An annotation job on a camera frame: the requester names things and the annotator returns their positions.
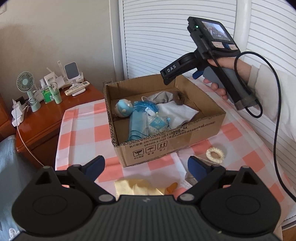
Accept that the cream hair scrunchie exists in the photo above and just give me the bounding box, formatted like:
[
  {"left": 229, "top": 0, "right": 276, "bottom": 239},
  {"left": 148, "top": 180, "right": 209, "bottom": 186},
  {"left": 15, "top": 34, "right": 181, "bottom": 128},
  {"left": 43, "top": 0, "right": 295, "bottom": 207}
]
[{"left": 206, "top": 147, "right": 225, "bottom": 164}]

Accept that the orange small toy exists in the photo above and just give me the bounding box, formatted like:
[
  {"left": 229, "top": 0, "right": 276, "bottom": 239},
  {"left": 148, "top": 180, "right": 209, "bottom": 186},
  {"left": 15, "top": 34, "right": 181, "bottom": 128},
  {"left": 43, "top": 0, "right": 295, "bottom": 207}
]
[{"left": 165, "top": 182, "right": 178, "bottom": 195}]

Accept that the yellow cloth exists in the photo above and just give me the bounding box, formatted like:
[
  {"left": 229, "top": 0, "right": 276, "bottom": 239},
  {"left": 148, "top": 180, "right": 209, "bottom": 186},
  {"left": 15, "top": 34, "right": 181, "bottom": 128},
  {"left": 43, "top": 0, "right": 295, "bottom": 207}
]
[{"left": 114, "top": 179, "right": 166, "bottom": 199}]

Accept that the white cloth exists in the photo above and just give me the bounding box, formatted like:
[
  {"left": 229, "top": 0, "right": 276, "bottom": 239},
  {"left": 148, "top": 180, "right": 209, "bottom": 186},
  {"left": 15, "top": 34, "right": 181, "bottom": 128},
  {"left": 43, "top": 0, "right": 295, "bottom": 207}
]
[{"left": 157, "top": 101, "right": 199, "bottom": 129}]

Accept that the brown hair scrunchie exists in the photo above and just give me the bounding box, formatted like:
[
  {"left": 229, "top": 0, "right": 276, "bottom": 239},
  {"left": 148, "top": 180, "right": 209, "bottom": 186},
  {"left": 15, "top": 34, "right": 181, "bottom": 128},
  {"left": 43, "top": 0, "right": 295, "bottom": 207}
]
[{"left": 173, "top": 91, "right": 185, "bottom": 105}]

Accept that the blue tassel sachet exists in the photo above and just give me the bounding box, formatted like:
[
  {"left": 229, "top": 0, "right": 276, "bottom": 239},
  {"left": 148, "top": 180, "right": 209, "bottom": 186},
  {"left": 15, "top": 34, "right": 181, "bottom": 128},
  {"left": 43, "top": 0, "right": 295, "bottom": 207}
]
[{"left": 133, "top": 100, "right": 170, "bottom": 136}]

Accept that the blue surgical mask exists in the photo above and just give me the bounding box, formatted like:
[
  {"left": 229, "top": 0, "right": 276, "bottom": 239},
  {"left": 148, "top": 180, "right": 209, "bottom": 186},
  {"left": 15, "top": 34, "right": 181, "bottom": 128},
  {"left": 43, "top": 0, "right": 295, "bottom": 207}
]
[{"left": 128, "top": 111, "right": 149, "bottom": 141}]

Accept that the grey fabric pouch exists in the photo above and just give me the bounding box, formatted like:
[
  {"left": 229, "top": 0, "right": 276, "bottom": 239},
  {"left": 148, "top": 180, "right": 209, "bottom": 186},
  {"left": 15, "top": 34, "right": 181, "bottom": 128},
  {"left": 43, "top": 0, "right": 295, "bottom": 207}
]
[
  {"left": 145, "top": 91, "right": 174, "bottom": 104},
  {"left": 185, "top": 172, "right": 198, "bottom": 187}
]

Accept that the blue white plush toy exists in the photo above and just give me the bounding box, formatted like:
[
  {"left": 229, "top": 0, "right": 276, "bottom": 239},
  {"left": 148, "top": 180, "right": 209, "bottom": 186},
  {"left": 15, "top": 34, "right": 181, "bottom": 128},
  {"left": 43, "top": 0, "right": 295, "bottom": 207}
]
[{"left": 114, "top": 99, "right": 133, "bottom": 118}]

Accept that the white sleeve forearm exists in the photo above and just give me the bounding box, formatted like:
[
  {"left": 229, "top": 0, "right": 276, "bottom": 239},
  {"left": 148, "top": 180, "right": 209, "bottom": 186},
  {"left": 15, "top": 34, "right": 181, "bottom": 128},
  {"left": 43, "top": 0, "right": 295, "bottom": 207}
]
[{"left": 248, "top": 64, "right": 295, "bottom": 128}]

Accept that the person right hand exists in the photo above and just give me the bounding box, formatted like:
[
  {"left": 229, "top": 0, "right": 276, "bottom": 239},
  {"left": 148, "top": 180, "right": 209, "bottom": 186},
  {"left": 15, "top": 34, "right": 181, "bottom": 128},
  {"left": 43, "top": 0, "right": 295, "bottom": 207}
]
[{"left": 203, "top": 58, "right": 253, "bottom": 100}]

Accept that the pink checkered tablecloth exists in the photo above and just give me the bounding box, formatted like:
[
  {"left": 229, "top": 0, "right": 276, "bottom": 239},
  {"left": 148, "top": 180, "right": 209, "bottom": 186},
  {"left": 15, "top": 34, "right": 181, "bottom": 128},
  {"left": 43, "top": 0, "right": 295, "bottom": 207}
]
[{"left": 55, "top": 80, "right": 295, "bottom": 223}]

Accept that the wooden nightstand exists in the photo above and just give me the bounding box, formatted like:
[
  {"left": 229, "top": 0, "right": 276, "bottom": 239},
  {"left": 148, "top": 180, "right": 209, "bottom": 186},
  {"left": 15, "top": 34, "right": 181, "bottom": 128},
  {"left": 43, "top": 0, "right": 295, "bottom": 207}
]
[{"left": 1, "top": 85, "right": 103, "bottom": 169}]

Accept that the white louvered door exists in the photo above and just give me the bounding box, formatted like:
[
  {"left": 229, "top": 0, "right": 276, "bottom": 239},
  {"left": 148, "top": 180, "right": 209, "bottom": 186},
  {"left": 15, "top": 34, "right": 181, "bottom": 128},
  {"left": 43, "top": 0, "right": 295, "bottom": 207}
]
[{"left": 108, "top": 0, "right": 296, "bottom": 227}]

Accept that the grey blue bedding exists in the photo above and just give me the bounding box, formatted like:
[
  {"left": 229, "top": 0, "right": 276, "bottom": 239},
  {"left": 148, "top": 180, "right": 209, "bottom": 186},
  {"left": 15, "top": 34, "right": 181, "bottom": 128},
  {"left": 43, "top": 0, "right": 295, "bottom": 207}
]
[{"left": 0, "top": 135, "right": 36, "bottom": 240}]

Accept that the brown cardboard box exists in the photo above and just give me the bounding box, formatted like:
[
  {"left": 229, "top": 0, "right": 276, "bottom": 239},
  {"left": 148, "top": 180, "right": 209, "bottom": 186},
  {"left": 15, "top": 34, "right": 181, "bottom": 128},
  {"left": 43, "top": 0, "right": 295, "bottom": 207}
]
[{"left": 104, "top": 74, "right": 226, "bottom": 167}]

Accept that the white remote control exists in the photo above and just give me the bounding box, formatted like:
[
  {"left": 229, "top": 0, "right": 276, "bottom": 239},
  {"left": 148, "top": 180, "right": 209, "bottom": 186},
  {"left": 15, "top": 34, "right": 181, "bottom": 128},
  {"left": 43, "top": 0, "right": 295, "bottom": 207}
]
[{"left": 65, "top": 81, "right": 90, "bottom": 96}]

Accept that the green small bottle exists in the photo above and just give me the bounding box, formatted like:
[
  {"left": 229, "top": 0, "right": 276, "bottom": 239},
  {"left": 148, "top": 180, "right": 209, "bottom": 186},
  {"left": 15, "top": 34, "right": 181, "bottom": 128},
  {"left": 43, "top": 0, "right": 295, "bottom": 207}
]
[{"left": 41, "top": 88, "right": 54, "bottom": 103}]

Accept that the white power adapter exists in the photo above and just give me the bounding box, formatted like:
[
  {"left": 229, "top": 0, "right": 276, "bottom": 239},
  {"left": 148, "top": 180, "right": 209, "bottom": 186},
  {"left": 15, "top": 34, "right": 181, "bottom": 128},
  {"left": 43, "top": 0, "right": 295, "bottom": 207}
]
[{"left": 11, "top": 99, "right": 27, "bottom": 127}]

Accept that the green tube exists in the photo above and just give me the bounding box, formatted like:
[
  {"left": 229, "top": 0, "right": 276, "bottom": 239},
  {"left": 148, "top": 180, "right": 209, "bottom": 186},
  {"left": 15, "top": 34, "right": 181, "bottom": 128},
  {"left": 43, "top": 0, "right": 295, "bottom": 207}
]
[{"left": 49, "top": 82, "right": 62, "bottom": 104}]

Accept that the white cosmetic box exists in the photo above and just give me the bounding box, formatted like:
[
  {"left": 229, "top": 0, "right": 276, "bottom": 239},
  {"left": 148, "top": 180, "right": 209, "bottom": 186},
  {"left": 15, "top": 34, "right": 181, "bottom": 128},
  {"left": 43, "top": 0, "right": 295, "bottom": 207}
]
[{"left": 44, "top": 72, "right": 56, "bottom": 86}]

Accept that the phone stand with mirror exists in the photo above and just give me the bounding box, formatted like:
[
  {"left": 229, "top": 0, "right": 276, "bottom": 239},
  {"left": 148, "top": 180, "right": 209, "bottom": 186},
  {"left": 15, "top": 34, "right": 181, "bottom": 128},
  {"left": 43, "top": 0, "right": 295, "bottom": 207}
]
[{"left": 64, "top": 62, "right": 84, "bottom": 85}]

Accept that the green handheld fan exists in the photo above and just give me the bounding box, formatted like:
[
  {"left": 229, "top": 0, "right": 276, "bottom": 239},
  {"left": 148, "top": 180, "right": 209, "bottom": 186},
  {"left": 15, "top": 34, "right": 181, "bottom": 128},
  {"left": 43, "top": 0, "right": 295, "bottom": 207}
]
[{"left": 16, "top": 71, "right": 41, "bottom": 113}]

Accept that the white charging cable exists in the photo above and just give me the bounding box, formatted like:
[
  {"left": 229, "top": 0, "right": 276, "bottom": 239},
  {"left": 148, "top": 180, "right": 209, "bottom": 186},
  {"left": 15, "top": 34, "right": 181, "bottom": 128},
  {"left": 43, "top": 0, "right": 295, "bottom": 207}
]
[{"left": 12, "top": 99, "right": 45, "bottom": 167}]

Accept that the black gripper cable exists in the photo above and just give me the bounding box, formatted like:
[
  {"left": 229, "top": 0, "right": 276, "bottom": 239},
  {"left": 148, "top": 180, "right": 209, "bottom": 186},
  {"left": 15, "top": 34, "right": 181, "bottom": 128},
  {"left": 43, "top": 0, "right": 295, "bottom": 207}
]
[{"left": 233, "top": 51, "right": 296, "bottom": 203}]

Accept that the wall power socket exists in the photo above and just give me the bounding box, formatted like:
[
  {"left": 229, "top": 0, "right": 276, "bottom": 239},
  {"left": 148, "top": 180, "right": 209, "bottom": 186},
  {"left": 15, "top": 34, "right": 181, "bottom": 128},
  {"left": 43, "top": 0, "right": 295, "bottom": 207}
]
[{"left": 103, "top": 79, "right": 113, "bottom": 87}]

